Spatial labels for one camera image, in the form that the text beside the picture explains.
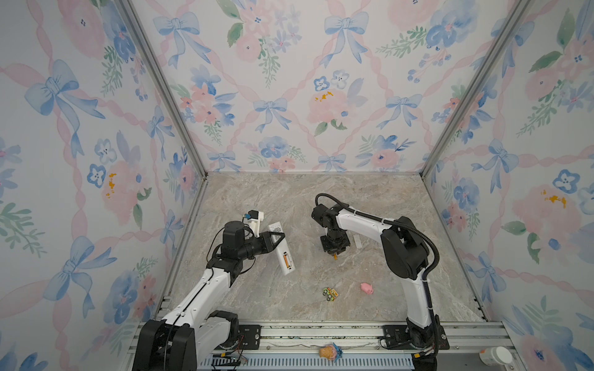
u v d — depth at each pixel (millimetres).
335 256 924
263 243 718
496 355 652
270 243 736
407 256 538
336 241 812
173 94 904
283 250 786
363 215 637
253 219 745
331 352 689
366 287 833
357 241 950
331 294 805
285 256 788
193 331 418
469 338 755
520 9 686
